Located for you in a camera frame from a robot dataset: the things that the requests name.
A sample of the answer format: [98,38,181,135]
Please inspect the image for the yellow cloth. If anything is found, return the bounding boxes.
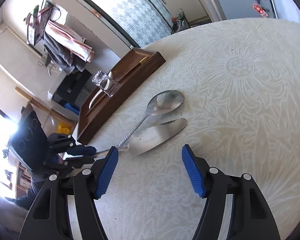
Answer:
[57,122,72,133]

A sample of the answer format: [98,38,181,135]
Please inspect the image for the plastic bags on floor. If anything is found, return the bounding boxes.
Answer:
[171,9,190,29]

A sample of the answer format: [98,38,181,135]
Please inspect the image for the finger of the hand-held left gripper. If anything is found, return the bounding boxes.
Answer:
[54,157,95,175]
[48,134,98,155]

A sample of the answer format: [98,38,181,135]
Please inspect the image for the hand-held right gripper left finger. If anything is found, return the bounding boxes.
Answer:
[19,145,119,240]

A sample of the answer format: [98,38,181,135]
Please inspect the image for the white orange striped towel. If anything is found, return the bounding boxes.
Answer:
[45,20,95,63]

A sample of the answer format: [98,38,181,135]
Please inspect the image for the white kitchen cabinet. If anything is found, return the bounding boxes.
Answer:
[157,0,212,23]

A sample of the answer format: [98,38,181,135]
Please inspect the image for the serrated metal cake server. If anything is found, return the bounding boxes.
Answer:
[125,118,187,157]

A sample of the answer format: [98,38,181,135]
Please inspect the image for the black wire wall shelf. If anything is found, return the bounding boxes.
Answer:
[24,0,62,47]

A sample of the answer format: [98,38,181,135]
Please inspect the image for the dark wooden tray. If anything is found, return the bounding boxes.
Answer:
[76,49,166,145]

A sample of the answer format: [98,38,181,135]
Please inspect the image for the wooden pole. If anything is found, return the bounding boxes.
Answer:
[15,87,78,123]

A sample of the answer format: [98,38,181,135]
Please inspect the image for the white ceramic spoon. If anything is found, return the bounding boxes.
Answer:
[88,70,113,110]

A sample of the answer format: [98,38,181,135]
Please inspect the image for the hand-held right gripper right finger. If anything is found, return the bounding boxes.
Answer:
[181,144,282,240]

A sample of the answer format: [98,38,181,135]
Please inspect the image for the patterned sliding door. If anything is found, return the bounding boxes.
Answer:
[52,0,174,49]

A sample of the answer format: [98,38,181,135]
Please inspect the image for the blue folding chair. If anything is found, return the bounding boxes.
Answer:
[65,102,80,115]

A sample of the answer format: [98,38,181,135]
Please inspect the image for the metal spoon with twisted handle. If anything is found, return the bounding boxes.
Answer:
[94,90,185,155]

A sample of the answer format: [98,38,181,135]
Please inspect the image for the black sink cabinet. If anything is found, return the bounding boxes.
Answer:
[52,69,93,105]

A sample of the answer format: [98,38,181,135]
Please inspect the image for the clear drinking glass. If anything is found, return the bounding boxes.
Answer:
[92,70,122,98]

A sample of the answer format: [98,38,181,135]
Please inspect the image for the silver refrigerator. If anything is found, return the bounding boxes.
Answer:
[200,0,280,23]

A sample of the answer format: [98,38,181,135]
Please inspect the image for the white sink basin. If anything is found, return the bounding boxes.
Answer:
[47,77,73,100]

